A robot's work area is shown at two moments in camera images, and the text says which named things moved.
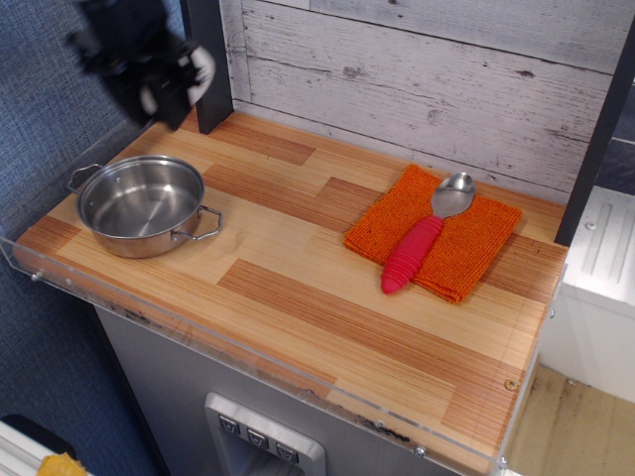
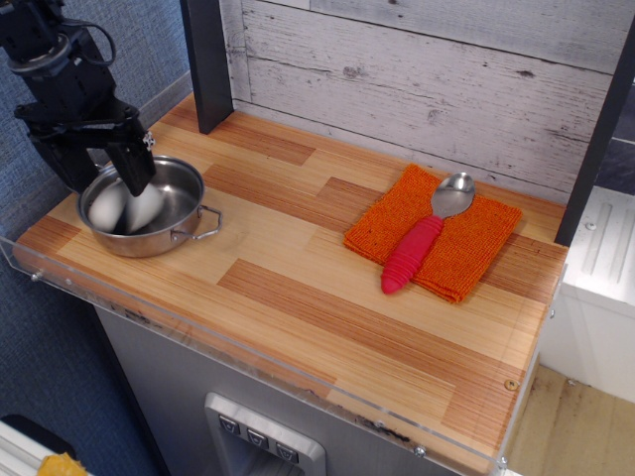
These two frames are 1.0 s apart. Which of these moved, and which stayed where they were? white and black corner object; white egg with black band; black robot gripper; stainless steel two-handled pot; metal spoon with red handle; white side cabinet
Moved: black robot gripper; white egg with black band
Stayed: stainless steel two-handled pot; white side cabinet; metal spoon with red handle; white and black corner object
